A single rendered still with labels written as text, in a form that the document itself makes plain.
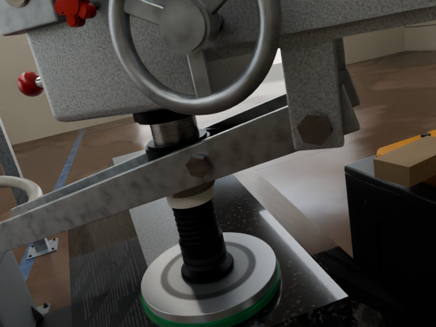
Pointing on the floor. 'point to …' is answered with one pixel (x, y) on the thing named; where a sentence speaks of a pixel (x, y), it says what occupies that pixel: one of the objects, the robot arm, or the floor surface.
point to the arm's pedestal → (17, 296)
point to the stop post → (43, 248)
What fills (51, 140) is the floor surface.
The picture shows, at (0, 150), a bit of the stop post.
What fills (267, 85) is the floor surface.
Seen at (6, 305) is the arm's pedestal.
